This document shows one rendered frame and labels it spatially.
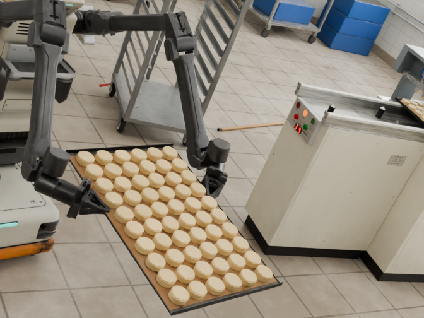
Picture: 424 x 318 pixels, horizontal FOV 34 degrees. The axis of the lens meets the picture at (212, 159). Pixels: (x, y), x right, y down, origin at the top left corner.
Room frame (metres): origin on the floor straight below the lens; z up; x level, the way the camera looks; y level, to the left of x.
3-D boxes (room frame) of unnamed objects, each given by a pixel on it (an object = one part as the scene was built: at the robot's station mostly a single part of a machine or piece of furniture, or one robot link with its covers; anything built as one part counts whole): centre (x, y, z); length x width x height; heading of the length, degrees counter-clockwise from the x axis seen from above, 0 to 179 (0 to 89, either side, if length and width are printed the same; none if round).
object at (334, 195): (3.50, -0.66, 0.45); 0.70 x 0.34 x 0.90; 123
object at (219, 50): (4.26, 0.33, 0.69); 0.64 x 0.03 x 0.03; 25
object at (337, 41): (8.11, -0.85, 0.10); 0.60 x 0.40 x 0.20; 127
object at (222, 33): (4.26, 0.33, 0.78); 0.64 x 0.03 x 0.03; 25
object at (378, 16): (8.11, -0.85, 0.50); 0.60 x 0.40 x 0.20; 131
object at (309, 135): (3.30, -0.36, 0.77); 0.24 x 0.04 x 0.14; 33
